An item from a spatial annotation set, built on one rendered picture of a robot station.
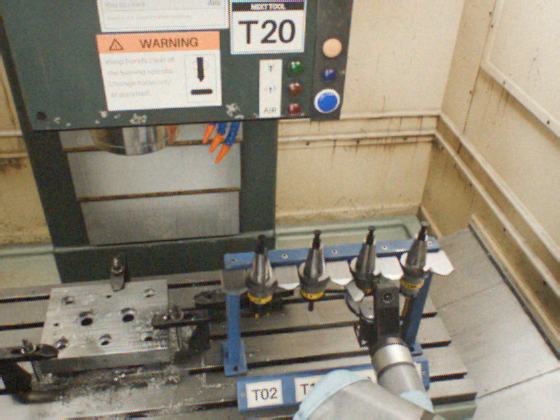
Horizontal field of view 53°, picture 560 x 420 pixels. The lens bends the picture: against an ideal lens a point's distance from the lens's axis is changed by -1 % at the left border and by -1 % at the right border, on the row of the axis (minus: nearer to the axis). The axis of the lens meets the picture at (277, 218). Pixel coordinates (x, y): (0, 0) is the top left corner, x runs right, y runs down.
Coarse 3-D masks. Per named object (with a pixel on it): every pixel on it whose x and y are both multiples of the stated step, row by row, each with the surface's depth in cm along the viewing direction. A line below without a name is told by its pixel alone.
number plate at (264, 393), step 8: (248, 384) 127; (256, 384) 127; (264, 384) 128; (272, 384) 128; (280, 384) 128; (248, 392) 127; (256, 392) 127; (264, 392) 127; (272, 392) 128; (280, 392) 128; (248, 400) 127; (256, 400) 127; (264, 400) 127; (272, 400) 128; (280, 400) 128
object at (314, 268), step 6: (312, 252) 113; (318, 252) 113; (312, 258) 114; (318, 258) 114; (306, 264) 116; (312, 264) 114; (318, 264) 114; (306, 270) 116; (312, 270) 115; (318, 270) 115; (324, 270) 117; (312, 276) 116; (318, 276) 116
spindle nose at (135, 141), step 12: (96, 132) 97; (108, 132) 95; (120, 132) 95; (132, 132) 95; (144, 132) 95; (156, 132) 97; (168, 132) 99; (96, 144) 99; (108, 144) 97; (120, 144) 96; (132, 144) 96; (144, 144) 97; (156, 144) 98; (168, 144) 100
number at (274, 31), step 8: (264, 16) 74; (272, 16) 74; (280, 16) 74; (288, 16) 74; (296, 16) 74; (264, 24) 74; (272, 24) 75; (280, 24) 75; (288, 24) 75; (296, 24) 75; (264, 32) 75; (272, 32) 75; (280, 32) 75; (288, 32) 76; (296, 32) 76; (264, 40) 76; (272, 40) 76; (280, 40) 76; (288, 40) 76; (296, 40) 76
